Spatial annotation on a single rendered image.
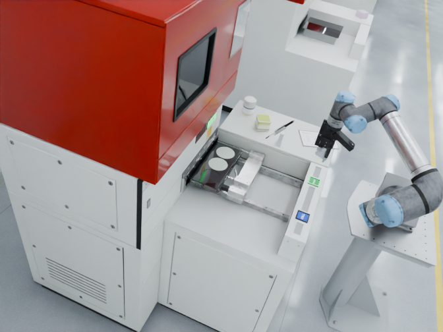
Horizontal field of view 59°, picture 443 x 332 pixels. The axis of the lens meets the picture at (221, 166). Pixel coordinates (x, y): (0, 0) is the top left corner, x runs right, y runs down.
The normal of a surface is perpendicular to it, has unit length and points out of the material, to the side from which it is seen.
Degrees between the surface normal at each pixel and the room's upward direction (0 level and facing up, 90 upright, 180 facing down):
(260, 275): 90
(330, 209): 0
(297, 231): 0
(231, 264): 90
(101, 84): 90
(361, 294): 90
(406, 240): 0
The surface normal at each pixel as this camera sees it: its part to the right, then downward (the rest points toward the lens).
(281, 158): -0.37, 0.57
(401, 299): 0.15, -0.75
